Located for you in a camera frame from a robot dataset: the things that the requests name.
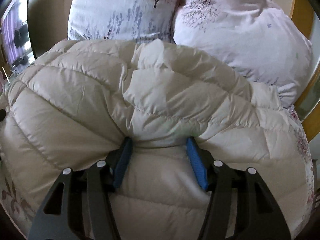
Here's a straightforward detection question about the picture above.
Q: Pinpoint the cream puffer down jacket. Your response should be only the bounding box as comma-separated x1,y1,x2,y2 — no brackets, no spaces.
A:
1,40,308,239

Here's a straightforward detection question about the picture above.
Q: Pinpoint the floral bed sheet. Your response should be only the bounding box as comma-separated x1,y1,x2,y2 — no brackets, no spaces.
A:
1,106,315,238

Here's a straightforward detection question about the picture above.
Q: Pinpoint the pink floral pillow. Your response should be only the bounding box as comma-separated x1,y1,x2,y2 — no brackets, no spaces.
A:
174,0,301,107

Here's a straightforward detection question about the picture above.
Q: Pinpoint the blue lavender print pillow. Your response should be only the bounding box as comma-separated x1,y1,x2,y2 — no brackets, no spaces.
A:
67,0,179,43

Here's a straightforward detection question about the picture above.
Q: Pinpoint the wooden headboard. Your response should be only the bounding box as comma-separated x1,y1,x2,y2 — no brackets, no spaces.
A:
290,0,319,142

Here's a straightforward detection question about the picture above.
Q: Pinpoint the wall mirror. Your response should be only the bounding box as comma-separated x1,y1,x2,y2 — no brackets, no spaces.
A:
1,0,35,73

